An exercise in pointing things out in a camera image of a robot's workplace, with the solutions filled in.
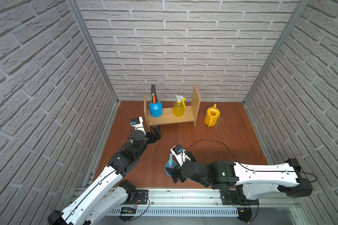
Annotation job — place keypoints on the blue pressure sprayer bottle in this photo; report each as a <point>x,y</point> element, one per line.
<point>155,106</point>

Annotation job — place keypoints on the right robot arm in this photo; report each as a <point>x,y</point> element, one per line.
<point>247,182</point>

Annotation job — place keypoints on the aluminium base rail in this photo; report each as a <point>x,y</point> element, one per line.
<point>196,202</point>

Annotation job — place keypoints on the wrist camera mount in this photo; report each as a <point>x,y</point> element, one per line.
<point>181,155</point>
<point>137,123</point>

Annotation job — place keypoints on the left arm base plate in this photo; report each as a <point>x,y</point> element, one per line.
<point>139,196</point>

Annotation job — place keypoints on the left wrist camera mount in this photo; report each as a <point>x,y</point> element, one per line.
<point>137,123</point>

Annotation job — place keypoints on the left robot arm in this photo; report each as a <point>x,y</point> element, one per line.
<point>109,190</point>

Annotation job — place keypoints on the yellow watering can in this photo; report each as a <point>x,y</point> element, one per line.
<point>212,116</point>

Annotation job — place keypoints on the aluminium corner post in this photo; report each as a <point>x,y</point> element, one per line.
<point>278,45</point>
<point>74,8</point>

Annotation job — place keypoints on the right aluminium corner post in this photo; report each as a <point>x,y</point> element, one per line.
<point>278,45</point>

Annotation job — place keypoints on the yellow spray bottle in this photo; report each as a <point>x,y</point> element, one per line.
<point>179,106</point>

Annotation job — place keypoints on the wooden shelf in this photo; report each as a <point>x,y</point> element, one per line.
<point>168,117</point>

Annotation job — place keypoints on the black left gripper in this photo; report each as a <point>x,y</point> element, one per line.
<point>152,136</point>

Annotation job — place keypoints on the left aluminium corner post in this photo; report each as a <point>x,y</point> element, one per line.
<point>74,8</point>

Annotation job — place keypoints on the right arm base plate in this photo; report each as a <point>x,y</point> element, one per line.
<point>236,197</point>

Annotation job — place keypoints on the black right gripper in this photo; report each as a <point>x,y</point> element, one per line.
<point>175,176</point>

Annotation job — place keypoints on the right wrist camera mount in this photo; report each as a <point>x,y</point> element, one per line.
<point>181,155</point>

